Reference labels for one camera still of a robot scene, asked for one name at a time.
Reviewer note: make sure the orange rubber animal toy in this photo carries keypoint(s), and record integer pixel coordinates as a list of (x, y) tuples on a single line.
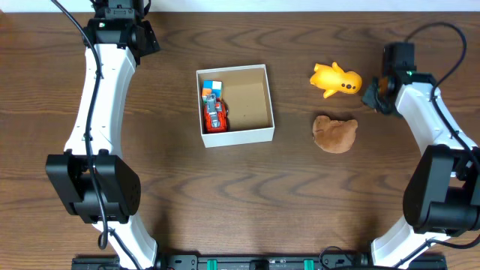
[(333, 79)]

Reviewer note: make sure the red toy truck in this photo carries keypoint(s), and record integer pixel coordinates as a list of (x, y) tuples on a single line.
[(215, 114)]

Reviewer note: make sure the multicolour puzzle cube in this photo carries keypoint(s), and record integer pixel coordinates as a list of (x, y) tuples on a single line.
[(211, 87)]

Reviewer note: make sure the black mounting rail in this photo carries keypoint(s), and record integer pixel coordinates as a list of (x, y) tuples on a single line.
[(331, 260)]

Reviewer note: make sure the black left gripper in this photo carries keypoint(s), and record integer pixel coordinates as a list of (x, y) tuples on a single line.
[(118, 12)]

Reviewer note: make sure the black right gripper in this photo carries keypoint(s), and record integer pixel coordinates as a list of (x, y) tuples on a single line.
[(369, 97)]

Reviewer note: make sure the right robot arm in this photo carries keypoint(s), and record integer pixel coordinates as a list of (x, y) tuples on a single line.
[(442, 198)]

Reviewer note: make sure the white cardboard box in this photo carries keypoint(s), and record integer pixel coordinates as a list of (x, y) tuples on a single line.
[(246, 94)]

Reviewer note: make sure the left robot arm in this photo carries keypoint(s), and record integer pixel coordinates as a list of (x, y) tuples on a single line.
[(90, 177)]

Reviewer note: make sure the brown plush toy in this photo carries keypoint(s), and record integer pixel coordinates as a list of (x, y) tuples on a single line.
[(334, 136)]

